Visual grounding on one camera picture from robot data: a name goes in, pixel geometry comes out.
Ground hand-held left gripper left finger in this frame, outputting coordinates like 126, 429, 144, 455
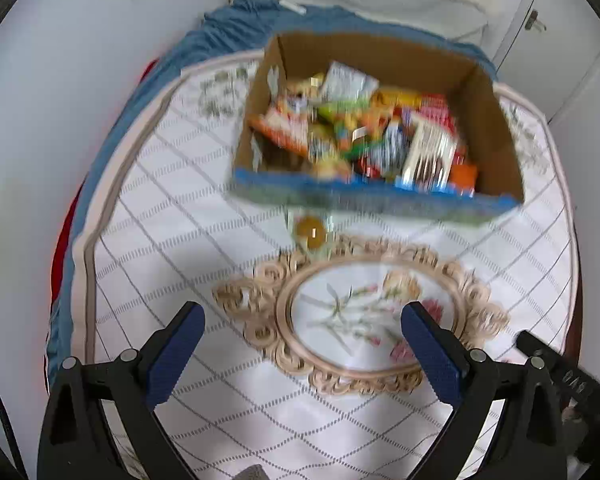
37, 301, 207, 480

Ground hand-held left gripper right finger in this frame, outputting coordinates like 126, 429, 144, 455
401, 301, 568, 480

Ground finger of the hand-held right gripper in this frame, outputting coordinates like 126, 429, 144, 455
515, 330, 556, 366

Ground printed cardboard box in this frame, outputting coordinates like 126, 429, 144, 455
228, 31, 526, 231

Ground pile of snack packets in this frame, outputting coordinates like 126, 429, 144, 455
247, 60, 481, 196

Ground white floral printed quilt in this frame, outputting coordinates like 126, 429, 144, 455
82, 52, 581, 480

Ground red cloth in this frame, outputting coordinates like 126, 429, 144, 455
42, 57, 161, 376

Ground orange jelly cup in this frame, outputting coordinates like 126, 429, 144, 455
285, 210, 338, 253

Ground white cabinet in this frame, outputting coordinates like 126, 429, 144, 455
490, 0, 600, 126

